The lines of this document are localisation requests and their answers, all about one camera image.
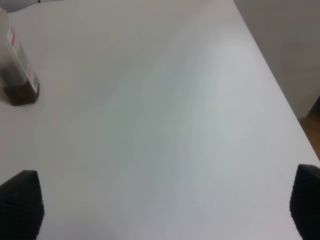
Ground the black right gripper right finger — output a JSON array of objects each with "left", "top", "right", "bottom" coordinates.
[{"left": 289, "top": 164, "right": 320, "bottom": 240}]

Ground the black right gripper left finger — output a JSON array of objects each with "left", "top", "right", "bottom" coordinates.
[{"left": 0, "top": 170, "right": 45, "bottom": 240}]

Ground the clear plastic drink bottle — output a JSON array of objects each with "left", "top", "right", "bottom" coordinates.
[{"left": 0, "top": 8, "right": 40, "bottom": 106}]

